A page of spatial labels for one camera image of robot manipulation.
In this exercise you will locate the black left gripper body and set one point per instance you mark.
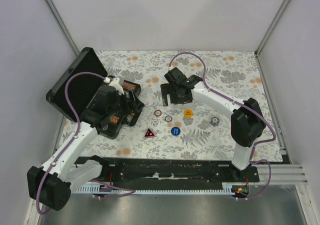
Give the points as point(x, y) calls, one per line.
point(118, 108)

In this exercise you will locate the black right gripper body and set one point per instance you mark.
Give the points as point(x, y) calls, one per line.
point(176, 98)

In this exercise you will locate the red triangular dealer button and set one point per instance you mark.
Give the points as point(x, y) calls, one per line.
point(149, 134)

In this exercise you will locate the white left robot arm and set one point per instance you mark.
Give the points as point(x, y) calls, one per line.
point(52, 183)

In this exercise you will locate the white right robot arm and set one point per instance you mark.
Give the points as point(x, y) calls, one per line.
point(245, 116)

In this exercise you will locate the black poker set case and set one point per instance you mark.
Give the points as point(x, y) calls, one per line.
point(74, 90)

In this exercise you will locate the yellow big blind button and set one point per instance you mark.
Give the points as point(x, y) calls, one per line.
point(188, 113)

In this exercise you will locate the red 5 poker chip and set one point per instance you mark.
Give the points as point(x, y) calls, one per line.
point(158, 113)

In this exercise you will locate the red purple chip row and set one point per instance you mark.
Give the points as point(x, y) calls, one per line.
point(128, 86)

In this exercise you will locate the blue 10 poker chip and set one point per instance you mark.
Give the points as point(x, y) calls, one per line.
point(168, 118)

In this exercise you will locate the clear round acrylic disc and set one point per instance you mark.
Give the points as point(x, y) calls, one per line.
point(201, 111)

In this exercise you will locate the blue small blind button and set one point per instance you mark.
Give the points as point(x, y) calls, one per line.
point(175, 131)

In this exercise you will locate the floral patterned table mat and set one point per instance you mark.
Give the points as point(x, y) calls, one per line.
point(232, 72)

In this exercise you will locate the blue 10 chip stack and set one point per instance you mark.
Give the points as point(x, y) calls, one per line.
point(215, 121)

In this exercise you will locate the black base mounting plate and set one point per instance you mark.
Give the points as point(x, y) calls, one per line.
point(166, 174)

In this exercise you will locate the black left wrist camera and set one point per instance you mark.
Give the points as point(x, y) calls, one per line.
point(103, 98)

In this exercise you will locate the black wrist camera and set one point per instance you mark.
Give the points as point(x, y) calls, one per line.
point(175, 77)
point(103, 98)

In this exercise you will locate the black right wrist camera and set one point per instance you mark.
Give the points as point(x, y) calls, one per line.
point(175, 77)

